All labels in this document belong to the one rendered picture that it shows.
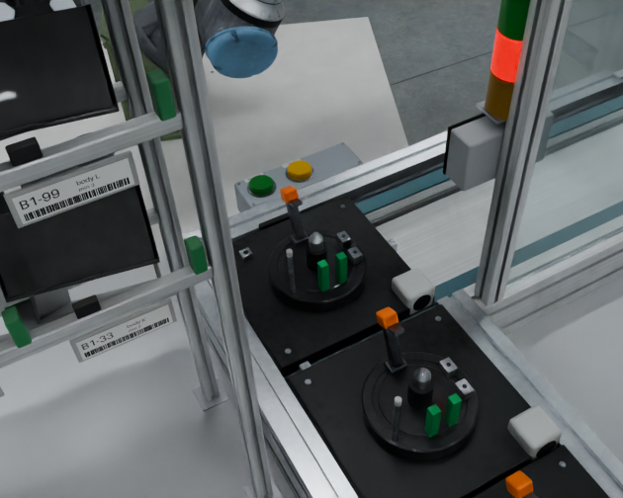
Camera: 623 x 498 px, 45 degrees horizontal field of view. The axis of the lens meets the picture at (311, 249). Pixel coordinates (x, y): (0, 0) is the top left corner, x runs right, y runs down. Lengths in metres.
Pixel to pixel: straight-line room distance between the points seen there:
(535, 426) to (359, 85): 0.91
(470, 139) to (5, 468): 0.74
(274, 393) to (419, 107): 2.16
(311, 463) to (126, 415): 0.31
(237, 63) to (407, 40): 2.16
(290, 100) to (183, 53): 1.09
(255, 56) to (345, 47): 0.47
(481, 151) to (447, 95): 2.21
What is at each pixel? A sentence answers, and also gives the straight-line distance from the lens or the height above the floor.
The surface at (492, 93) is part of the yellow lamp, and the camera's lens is 0.87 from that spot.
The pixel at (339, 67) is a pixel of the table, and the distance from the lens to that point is 1.68.
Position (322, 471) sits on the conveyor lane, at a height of 0.95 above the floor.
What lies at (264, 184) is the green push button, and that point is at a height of 0.97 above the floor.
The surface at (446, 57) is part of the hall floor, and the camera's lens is 3.32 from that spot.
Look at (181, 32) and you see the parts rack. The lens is 0.51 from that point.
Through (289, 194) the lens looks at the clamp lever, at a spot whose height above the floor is 1.07.
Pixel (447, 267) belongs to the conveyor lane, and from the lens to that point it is 1.17.
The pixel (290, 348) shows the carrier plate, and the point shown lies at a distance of 1.01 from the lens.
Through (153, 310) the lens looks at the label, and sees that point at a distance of 0.65.
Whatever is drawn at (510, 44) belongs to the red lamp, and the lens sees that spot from 0.83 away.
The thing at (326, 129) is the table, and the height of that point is 0.86.
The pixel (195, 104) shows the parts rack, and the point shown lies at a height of 1.47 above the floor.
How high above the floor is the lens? 1.79
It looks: 47 degrees down
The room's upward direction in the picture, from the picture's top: 3 degrees counter-clockwise
